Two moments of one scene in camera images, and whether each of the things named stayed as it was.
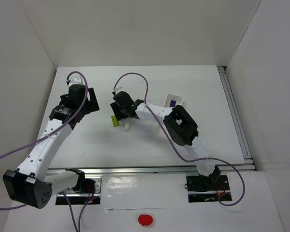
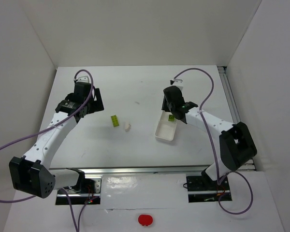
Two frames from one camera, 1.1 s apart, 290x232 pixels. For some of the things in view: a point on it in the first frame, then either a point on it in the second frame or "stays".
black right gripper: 115,111 to 169,104
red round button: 145,219 stays
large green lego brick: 115,122 stays
